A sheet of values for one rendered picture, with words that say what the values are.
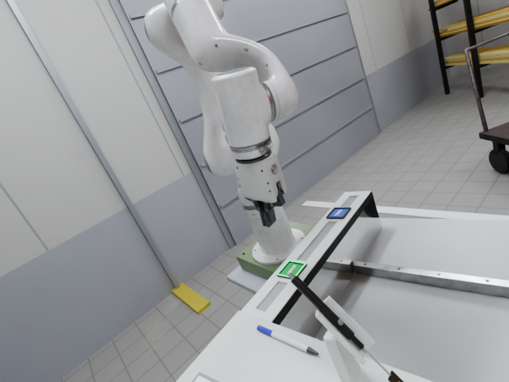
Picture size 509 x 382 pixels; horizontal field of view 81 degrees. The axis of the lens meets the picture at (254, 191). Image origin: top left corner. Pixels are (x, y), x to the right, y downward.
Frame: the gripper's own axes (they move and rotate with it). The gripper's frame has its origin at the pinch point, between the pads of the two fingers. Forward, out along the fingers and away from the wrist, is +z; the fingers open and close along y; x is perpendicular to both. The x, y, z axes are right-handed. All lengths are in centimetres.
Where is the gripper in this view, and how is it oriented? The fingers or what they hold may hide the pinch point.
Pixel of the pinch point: (268, 216)
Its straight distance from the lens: 67.9
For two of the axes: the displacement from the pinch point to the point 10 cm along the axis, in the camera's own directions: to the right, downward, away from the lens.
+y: -7.6, -1.4, 6.4
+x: -6.1, 4.8, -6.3
